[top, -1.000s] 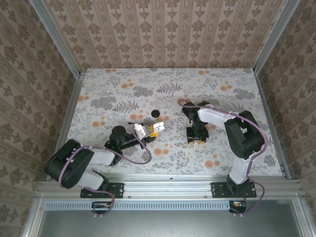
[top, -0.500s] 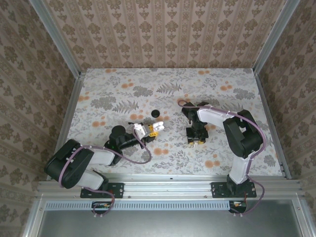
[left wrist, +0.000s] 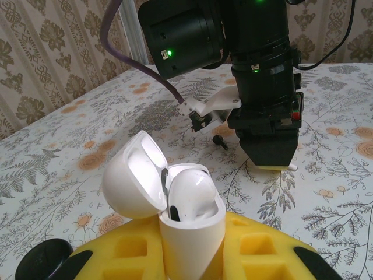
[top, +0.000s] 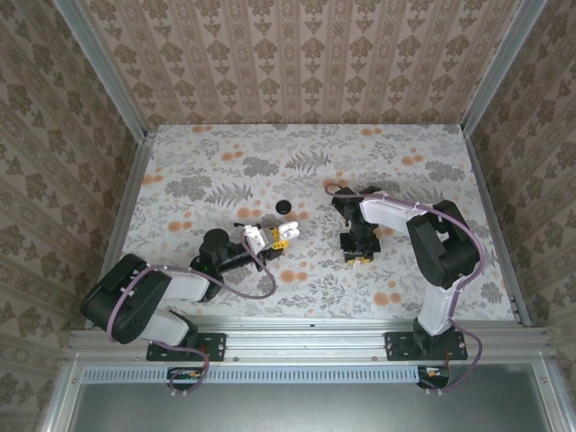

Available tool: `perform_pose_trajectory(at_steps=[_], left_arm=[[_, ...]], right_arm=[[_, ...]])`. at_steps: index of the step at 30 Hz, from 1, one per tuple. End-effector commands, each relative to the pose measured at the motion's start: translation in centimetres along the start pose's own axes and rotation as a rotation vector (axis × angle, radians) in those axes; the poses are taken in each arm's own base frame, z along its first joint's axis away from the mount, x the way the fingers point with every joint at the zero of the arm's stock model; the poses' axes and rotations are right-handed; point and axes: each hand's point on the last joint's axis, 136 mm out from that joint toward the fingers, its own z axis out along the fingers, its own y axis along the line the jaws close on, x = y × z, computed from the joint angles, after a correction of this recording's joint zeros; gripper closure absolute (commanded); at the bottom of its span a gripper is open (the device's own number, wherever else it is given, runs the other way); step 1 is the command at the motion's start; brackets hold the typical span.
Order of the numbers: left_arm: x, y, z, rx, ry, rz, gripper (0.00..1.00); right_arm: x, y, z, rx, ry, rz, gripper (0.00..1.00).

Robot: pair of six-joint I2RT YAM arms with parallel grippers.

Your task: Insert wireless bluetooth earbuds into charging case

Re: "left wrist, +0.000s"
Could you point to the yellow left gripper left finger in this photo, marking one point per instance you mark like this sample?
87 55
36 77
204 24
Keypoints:
131 248

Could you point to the black earbud charging case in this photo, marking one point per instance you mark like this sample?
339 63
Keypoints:
40 259

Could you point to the aluminium frame post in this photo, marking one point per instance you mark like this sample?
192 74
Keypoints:
129 29

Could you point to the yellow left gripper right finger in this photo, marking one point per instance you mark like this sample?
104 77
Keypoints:
262 248

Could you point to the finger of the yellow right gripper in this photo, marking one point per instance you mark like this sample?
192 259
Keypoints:
271 148

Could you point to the white earbud charging case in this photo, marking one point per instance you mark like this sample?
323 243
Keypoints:
189 248

